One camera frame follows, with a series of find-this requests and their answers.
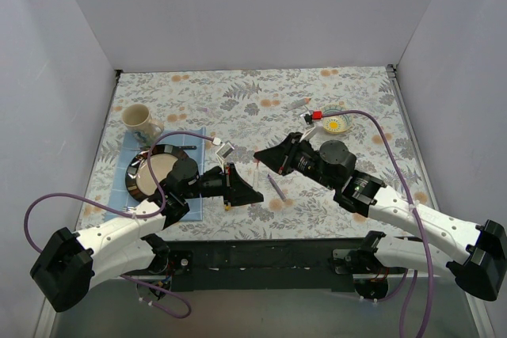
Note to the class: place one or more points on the purple marker pen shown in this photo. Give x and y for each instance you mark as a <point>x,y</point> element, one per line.
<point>277,188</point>

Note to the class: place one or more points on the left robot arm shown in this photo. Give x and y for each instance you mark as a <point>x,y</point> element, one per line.
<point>72,263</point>

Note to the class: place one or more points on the floral tablecloth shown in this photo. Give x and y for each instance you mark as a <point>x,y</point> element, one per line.
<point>248,108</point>

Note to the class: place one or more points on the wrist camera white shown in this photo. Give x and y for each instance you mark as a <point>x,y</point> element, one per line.
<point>224,150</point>
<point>313,121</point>

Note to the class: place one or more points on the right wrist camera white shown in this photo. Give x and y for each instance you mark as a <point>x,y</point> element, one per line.
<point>313,121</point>

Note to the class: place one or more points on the grey orange marker pen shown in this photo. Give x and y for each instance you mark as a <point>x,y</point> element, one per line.
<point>299,103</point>

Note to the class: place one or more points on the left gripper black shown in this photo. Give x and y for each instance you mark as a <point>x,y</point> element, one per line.
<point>228,184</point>

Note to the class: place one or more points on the yellow patterned bowl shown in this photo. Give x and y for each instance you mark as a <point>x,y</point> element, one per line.
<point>335,124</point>

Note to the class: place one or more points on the aluminium frame rail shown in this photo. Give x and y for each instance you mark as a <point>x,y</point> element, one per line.
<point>395,282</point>

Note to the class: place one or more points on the beige ceramic mug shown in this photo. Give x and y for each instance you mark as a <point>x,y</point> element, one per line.
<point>142,125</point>

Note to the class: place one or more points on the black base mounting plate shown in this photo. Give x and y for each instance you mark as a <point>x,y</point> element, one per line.
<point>300,264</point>

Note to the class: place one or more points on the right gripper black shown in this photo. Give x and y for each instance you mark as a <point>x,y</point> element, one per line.
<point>293,154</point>

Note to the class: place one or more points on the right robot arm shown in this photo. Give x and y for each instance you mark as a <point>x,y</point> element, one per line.
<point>471,254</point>

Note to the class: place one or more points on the blue checked cloth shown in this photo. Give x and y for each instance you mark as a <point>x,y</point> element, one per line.
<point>119,196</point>

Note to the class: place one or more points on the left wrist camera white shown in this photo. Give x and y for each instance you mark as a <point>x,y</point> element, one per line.
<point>224,150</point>

